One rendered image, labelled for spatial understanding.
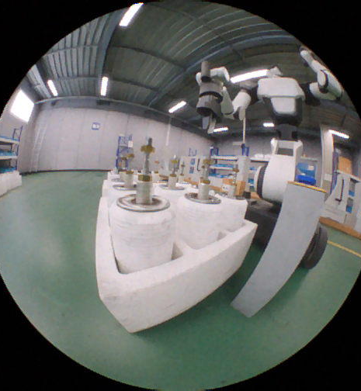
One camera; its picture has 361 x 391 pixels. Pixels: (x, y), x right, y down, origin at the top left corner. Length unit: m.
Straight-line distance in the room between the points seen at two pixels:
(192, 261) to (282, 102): 0.78
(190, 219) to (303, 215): 0.18
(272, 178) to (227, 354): 0.49
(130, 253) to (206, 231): 0.13
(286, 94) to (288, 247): 0.71
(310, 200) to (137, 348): 0.38
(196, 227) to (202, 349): 0.26
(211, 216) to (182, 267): 0.09
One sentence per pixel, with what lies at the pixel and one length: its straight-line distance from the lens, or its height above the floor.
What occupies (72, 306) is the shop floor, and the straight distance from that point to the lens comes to 0.37.
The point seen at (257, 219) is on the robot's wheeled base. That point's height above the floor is 0.14.
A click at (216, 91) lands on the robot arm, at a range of 0.46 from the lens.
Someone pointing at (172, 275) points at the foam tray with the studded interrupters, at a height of 0.18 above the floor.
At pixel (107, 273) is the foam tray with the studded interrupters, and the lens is 0.16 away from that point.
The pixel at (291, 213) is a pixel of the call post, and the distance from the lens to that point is 0.21.
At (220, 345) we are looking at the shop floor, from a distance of 0.32.
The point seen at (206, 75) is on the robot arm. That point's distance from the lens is 0.48.
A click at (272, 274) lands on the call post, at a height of 0.15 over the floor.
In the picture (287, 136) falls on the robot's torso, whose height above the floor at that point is 0.58.
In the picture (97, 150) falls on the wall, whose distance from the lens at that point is 6.54.
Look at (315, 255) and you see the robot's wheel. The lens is 0.59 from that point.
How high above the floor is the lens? 0.30
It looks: 12 degrees down
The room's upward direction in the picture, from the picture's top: 7 degrees clockwise
